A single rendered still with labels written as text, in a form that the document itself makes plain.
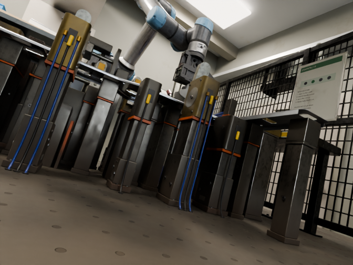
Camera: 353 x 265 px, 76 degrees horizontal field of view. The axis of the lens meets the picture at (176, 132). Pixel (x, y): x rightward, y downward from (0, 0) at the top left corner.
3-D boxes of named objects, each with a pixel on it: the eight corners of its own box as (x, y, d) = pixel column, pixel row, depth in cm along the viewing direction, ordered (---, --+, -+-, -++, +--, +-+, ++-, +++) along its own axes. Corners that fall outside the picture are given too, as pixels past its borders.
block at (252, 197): (244, 217, 73) (267, 114, 79) (229, 210, 81) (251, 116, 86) (262, 221, 76) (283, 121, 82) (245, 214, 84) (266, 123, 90)
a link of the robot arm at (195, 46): (200, 54, 93) (211, 47, 85) (198, 64, 92) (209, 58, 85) (185, 46, 90) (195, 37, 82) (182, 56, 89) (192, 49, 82)
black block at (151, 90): (110, 193, 50) (149, 73, 55) (104, 185, 59) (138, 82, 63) (132, 197, 52) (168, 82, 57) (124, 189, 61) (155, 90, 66)
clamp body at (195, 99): (170, 210, 51) (209, 70, 57) (154, 197, 62) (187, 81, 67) (195, 215, 53) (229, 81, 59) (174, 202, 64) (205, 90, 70)
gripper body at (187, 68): (171, 82, 87) (179, 54, 89) (190, 90, 90) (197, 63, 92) (179, 77, 80) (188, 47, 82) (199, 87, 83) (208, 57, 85)
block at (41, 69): (0, 153, 59) (41, 54, 64) (7, 152, 65) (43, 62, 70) (17, 157, 61) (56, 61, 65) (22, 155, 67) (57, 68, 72)
